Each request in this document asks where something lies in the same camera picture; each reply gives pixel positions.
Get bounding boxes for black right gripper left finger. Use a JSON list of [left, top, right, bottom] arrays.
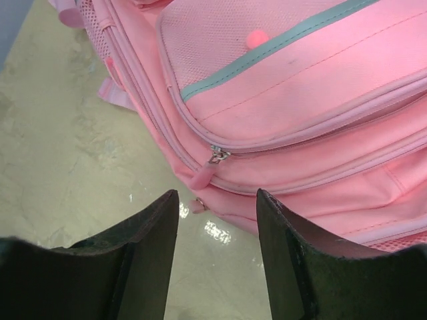
[[1, 190, 179, 320]]

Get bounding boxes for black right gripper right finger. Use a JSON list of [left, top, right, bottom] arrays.
[[256, 190, 426, 319]]

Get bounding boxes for pink student backpack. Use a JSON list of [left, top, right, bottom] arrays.
[[52, 1, 426, 251]]

